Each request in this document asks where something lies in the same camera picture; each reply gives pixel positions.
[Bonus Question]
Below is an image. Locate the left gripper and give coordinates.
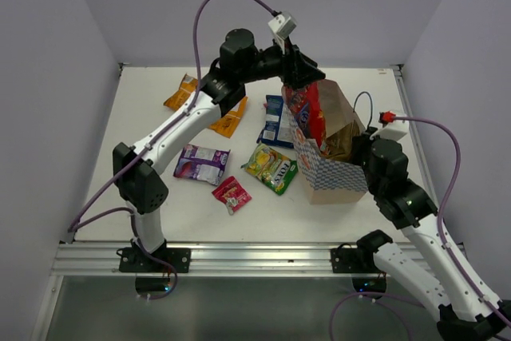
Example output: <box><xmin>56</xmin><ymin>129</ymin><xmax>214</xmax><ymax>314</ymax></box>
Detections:
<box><xmin>240</xmin><ymin>35</ymin><xmax>325</xmax><ymax>90</ymax></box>

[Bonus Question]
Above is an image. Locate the red cookie snack bag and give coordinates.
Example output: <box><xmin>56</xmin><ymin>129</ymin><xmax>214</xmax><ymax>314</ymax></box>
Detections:
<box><xmin>283</xmin><ymin>80</ymin><xmax>330</xmax><ymax>156</ymax></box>

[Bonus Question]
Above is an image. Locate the light blue chips bag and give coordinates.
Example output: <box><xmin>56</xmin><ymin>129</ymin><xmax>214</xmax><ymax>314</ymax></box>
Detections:
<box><xmin>321</xmin><ymin>119</ymin><xmax>364</xmax><ymax>162</ymax></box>

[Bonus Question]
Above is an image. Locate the blue checkered paper bag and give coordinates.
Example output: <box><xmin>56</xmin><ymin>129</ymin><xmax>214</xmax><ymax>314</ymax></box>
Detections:
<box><xmin>284</xmin><ymin>80</ymin><xmax>368</xmax><ymax>204</ymax></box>

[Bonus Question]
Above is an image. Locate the orange snack packet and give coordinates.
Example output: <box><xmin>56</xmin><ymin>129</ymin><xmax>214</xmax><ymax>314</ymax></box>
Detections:
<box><xmin>164</xmin><ymin>73</ymin><xmax>248</xmax><ymax>138</ymax></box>

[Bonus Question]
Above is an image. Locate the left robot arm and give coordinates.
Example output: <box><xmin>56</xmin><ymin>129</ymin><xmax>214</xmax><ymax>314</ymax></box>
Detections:
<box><xmin>113</xmin><ymin>29</ymin><xmax>326</xmax><ymax>272</ymax></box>

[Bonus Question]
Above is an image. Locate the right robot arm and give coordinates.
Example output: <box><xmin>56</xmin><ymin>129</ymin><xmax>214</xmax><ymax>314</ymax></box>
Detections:
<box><xmin>352</xmin><ymin>133</ymin><xmax>510</xmax><ymax>340</ymax></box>

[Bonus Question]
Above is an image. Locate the green Fox's candy bag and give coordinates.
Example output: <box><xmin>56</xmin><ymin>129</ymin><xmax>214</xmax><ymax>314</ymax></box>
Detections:
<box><xmin>241</xmin><ymin>143</ymin><xmax>298</xmax><ymax>196</ymax></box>

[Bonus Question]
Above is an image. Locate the dark blue snack packet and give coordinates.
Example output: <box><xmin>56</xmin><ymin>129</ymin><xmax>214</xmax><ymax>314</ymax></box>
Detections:
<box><xmin>256</xmin><ymin>95</ymin><xmax>294</xmax><ymax>149</ymax></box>

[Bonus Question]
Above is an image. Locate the purple white snack packet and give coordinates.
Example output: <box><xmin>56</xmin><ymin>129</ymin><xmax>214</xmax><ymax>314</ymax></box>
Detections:
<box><xmin>173</xmin><ymin>144</ymin><xmax>230</xmax><ymax>186</ymax></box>

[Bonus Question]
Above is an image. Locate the small red candy packet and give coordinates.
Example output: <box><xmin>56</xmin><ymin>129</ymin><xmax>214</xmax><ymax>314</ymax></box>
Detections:
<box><xmin>212</xmin><ymin>176</ymin><xmax>252</xmax><ymax>216</ymax></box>

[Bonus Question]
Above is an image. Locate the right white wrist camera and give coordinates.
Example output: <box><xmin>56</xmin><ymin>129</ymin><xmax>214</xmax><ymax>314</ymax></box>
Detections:
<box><xmin>370</xmin><ymin>110</ymin><xmax>410</xmax><ymax>141</ymax></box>

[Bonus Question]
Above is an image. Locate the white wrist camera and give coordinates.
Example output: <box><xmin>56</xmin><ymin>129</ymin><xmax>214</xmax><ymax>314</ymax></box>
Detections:
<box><xmin>370</xmin><ymin>110</ymin><xmax>410</xmax><ymax>141</ymax></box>
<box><xmin>267</xmin><ymin>11</ymin><xmax>297</xmax><ymax>54</ymax></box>

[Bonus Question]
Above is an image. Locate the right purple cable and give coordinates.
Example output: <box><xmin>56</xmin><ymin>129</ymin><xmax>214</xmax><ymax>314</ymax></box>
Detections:
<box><xmin>329</xmin><ymin>113</ymin><xmax>511</xmax><ymax>341</ymax></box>

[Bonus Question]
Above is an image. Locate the purple cable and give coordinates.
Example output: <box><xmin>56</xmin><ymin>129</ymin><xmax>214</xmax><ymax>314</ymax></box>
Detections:
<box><xmin>67</xmin><ymin>0</ymin><xmax>276</xmax><ymax>302</ymax></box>
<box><xmin>329</xmin><ymin>113</ymin><xmax>511</xmax><ymax>341</ymax></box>

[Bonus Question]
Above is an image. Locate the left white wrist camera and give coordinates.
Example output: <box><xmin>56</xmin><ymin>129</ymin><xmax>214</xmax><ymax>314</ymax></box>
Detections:
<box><xmin>267</xmin><ymin>11</ymin><xmax>297</xmax><ymax>54</ymax></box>

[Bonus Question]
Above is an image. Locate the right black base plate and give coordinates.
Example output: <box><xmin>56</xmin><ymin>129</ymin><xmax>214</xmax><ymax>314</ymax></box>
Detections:
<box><xmin>330</xmin><ymin>243</ymin><xmax>387</xmax><ymax>293</ymax></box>

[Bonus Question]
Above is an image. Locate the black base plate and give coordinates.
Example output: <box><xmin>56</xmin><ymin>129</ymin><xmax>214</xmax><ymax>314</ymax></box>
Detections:
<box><xmin>116</xmin><ymin>246</ymin><xmax>191</xmax><ymax>297</ymax></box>
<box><xmin>330</xmin><ymin>243</ymin><xmax>387</xmax><ymax>293</ymax></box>

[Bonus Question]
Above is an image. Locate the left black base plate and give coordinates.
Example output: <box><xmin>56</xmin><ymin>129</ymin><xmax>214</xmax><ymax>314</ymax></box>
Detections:
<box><xmin>116</xmin><ymin>246</ymin><xmax>191</xmax><ymax>297</ymax></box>

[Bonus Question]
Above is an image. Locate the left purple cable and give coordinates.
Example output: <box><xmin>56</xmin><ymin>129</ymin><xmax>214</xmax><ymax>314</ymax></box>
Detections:
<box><xmin>67</xmin><ymin>0</ymin><xmax>276</xmax><ymax>302</ymax></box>

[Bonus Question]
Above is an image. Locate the aluminium mounting rail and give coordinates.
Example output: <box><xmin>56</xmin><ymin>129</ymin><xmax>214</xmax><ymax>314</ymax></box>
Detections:
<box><xmin>50</xmin><ymin>241</ymin><xmax>338</xmax><ymax>277</ymax></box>

